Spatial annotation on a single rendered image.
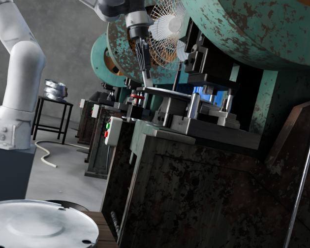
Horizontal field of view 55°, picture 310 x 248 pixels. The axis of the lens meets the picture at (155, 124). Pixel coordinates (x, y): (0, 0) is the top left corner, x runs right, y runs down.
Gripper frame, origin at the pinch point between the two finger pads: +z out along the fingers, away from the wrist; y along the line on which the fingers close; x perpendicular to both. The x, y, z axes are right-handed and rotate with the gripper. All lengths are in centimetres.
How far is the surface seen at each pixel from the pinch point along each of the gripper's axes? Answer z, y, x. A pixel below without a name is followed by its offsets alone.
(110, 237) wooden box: 38, 43, -30
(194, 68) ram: -0.8, 5.7, 18.4
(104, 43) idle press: -54, -303, 34
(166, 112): 14.3, 4.5, 3.8
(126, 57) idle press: -19, -131, 23
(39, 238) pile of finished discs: 28, 53, -45
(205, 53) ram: -5.7, 7.8, 23.4
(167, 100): 9.9, 2.8, 5.9
